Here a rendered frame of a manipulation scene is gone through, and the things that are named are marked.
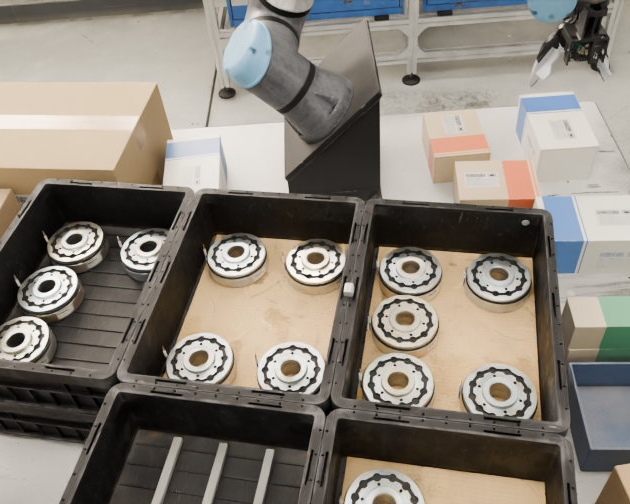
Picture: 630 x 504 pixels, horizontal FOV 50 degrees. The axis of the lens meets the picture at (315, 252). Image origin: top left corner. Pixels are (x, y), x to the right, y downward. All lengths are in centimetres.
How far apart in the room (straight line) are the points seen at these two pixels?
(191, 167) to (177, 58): 204
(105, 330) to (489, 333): 62
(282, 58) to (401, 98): 176
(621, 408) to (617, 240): 31
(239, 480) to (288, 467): 7
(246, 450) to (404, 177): 78
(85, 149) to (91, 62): 223
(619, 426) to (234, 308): 64
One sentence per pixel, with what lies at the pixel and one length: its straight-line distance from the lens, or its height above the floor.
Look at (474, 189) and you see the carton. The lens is 140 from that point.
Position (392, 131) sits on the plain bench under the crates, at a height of 70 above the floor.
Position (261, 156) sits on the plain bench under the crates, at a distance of 162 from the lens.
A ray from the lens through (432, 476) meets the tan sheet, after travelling 96.
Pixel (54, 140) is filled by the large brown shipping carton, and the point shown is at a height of 90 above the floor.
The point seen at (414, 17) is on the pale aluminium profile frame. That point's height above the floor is 31.
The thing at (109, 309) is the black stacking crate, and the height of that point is 83.
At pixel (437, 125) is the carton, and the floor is 77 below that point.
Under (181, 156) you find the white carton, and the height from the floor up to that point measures 79.
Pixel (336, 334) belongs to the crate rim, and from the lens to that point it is 95.
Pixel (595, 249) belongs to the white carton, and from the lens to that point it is 133.
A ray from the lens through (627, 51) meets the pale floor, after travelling 347.
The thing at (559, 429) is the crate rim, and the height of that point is 93.
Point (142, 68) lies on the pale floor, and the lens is 348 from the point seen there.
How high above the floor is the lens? 170
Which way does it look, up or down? 47 degrees down
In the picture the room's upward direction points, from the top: 6 degrees counter-clockwise
